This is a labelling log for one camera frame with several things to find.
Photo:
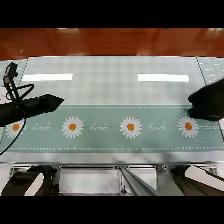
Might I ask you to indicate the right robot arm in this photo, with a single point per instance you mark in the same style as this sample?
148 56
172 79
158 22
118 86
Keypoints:
200 181

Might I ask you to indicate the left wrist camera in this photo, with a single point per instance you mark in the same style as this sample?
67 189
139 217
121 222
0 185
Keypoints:
11 78

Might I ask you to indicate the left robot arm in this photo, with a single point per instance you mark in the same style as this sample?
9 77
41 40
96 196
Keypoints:
36 105

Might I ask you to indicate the silver frame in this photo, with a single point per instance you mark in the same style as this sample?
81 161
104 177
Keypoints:
140 183

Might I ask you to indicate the black garment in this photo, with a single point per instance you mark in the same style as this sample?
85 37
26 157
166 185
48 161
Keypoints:
208 101

